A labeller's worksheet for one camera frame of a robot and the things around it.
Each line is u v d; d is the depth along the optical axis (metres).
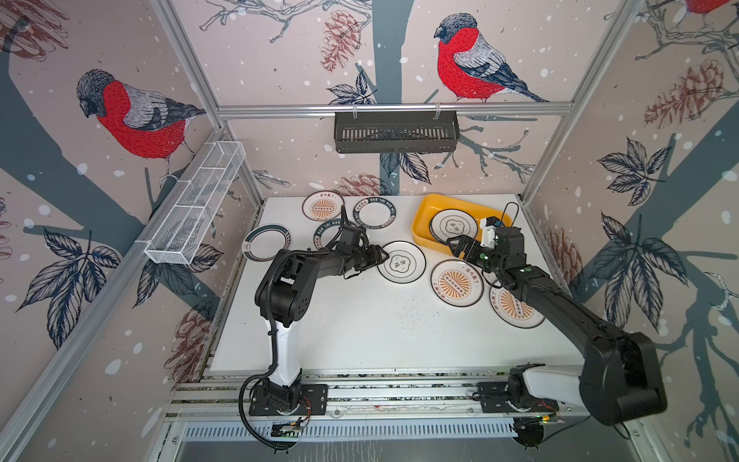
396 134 1.05
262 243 1.09
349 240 0.81
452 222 1.11
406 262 1.01
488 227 0.78
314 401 0.73
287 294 0.53
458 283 0.95
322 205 1.19
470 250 0.76
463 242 0.76
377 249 0.92
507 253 0.65
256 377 0.65
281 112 0.91
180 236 0.71
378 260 0.90
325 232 1.10
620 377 0.41
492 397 0.73
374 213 1.16
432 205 1.16
